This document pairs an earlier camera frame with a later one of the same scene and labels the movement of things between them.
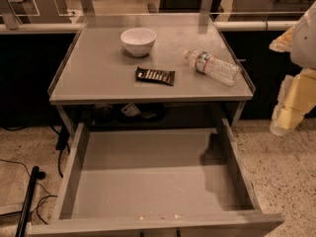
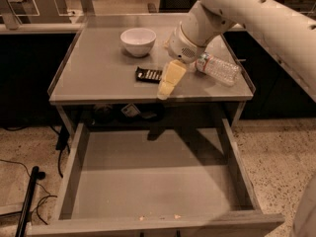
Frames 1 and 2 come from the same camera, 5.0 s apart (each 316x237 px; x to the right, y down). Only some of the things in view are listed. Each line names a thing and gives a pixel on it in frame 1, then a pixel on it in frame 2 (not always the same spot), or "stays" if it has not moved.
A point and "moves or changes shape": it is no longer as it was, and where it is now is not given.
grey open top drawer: [157, 183] stays
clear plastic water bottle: [221, 71] stays
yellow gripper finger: [283, 43] to [181, 47]
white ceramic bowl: [139, 40] stays
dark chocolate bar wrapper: [155, 75] moves or changes shape
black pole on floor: [36, 175] stays
